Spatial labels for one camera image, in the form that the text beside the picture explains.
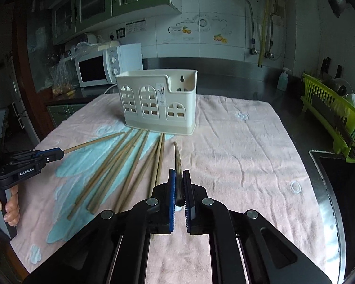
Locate plastic bag with food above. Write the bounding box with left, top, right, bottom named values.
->
left=49, top=57, right=76, bottom=96

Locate wooden chopstick on towel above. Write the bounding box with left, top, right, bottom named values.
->
left=148, top=134, right=163, bottom=197
left=114, top=131, right=149, bottom=213
left=67, top=129, right=132, bottom=221
left=87, top=129, right=144, bottom=214
left=115, top=143, right=158, bottom=213
left=155, top=133, right=165, bottom=185

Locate green base cabinet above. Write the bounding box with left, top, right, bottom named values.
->
left=47, top=104, right=85, bottom=128

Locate pink and teal towel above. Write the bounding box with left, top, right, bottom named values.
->
left=10, top=93, right=333, bottom=284

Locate yellow gas hose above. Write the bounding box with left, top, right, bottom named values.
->
left=257, top=0, right=270, bottom=68

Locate white microwave oven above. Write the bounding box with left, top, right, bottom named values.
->
left=74, top=42, right=143, bottom=88

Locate person's left hand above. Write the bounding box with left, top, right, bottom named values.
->
left=0, top=185, right=20, bottom=226

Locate cream plastic utensil holder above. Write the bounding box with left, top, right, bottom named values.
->
left=116, top=69, right=197, bottom=135

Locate green wall cabinet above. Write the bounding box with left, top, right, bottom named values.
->
left=46, top=0, right=182, bottom=45

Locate green dish drying rack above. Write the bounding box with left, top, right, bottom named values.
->
left=301, top=73, right=355, bottom=163

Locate clear soap dispenser bottle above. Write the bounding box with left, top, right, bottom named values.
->
left=277, top=67, right=290, bottom=92

